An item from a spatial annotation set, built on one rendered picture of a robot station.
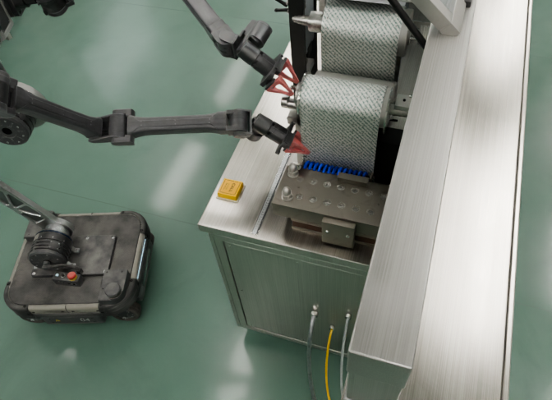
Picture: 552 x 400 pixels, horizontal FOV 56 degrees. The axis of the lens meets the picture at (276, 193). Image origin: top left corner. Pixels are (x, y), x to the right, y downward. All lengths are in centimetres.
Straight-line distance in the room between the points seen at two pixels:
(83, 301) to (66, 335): 29
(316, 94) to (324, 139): 16
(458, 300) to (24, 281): 213
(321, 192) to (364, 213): 15
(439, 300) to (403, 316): 27
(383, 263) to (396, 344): 12
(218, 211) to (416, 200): 105
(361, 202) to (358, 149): 16
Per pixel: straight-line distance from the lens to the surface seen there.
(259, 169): 186
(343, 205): 158
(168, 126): 164
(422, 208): 81
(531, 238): 294
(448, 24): 112
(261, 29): 159
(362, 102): 149
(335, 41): 166
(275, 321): 223
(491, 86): 137
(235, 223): 172
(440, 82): 102
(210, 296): 263
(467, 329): 97
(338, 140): 159
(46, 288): 264
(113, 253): 261
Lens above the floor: 230
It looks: 52 degrees down
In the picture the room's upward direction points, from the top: 7 degrees counter-clockwise
